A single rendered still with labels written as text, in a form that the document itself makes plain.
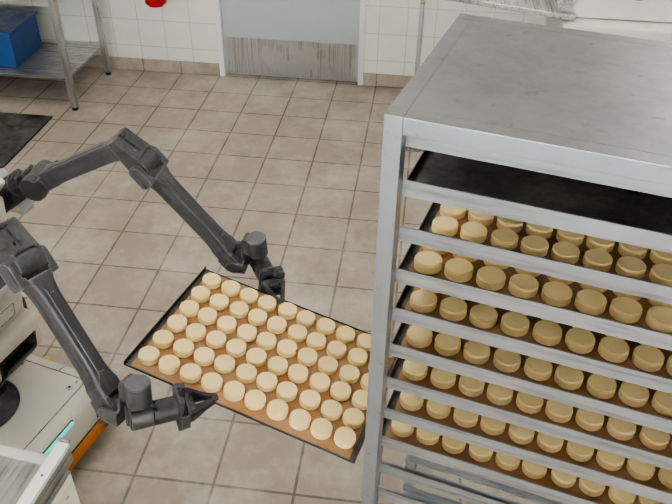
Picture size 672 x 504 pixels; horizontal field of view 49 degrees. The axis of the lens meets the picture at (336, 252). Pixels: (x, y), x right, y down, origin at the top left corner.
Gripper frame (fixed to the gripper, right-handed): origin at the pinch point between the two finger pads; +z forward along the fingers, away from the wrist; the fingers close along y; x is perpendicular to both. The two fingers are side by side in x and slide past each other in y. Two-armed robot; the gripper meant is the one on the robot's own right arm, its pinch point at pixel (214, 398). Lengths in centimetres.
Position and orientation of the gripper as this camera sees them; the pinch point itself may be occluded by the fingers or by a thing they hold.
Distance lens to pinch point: 179.1
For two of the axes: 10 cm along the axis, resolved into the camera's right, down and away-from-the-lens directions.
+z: 9.1, -1.6, 3.9
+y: 1.3, -7.7, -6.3
